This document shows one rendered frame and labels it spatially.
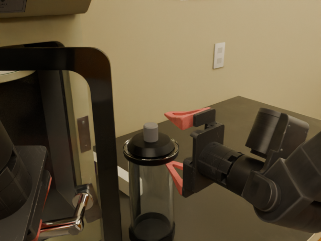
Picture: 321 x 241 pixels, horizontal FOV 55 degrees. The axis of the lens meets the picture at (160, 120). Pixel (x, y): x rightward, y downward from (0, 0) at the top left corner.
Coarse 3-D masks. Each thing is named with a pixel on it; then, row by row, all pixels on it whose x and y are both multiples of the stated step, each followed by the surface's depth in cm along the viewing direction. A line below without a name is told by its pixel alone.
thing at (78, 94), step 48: (0, 48) 31; (48, 48) 31; (96, 48) 32; (0, 96) 33; (48, 96) 33; (96, 96) 33; (48, 144) 35; (96, 144) 36; (96, 192) 38; (48, 240) 41; (96, 240) 41
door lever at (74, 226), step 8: (72, 200) 38; (80, 200) 38; (88, 200) 38; (80, 208) 36; (88, 208) 39; (80, 216) 35; (48, 224) 34; (56, 224) 34; (64, 224) 34; (72, 224) 34; (80, 224) 34; (40, 232) 34; (48, 232) 34; (56, 232) 34; (64, 232) 34; (72, 232) 34
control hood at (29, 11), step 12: (36, 0) 40; (48, 0) 41; (60, 0) 42; (72, 0) 43; (84, 0) 44; (12, 12) 40; (24, 12) 41; (36, 12) 42; (48, 12) 43; (60, 12) 44; (72, 12) 46; (84, 12) 47
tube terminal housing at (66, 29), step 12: (0, 24) 42; (12, 24) 43; (24, 24) 44; (36, 24) 45; (48, 24) 46; (60, 24) 48; (72, 24) 49; (0, 36) 43; (12, 36) 44; (24, 36) 45; (36, 36) 46; (48, 36) 47; (60, 36) 48; (72, 36) 49
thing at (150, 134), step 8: (144, 128) 57; (152, 128) 57; (136, 136) 60; (144, 136) 58; (152, 136) 57; (160, 136) 60; (168, 136) 60; (128, 144) 59; (136, 144) 57; (144, 144) 57; (152, 144) 57; (160, 144) 57; (168, 144) 57; (136, 152) 56; (144, 152) 56; (152, 152) 55; (160, 152) 56; (168, 152) 57
